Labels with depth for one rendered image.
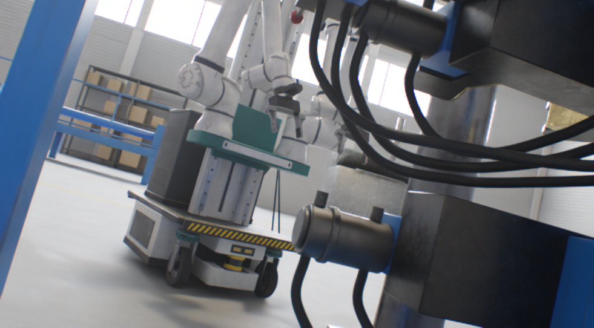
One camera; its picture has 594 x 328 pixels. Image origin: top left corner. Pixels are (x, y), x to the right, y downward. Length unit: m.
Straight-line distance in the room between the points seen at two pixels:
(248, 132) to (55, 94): 1.91
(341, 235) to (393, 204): 8.35
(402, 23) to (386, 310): 0.90
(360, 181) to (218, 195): 6.68
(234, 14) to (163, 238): 1.10
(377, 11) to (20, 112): 0.67
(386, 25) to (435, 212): 0.39
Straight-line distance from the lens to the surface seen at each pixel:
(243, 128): 2.49
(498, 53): 0.92
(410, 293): 0.86
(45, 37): 0.68
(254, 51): 2.64
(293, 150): 2.48
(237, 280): 2.32
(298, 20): 1.21
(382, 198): 9.20
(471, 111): 1.56
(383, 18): 1.00
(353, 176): 9.05
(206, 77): 2.15
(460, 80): 1.19
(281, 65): 1.94
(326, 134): 2.53
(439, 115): 1.56
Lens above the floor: 0.54
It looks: 7 degrees up
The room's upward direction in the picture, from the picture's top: 15 degrees clockwise
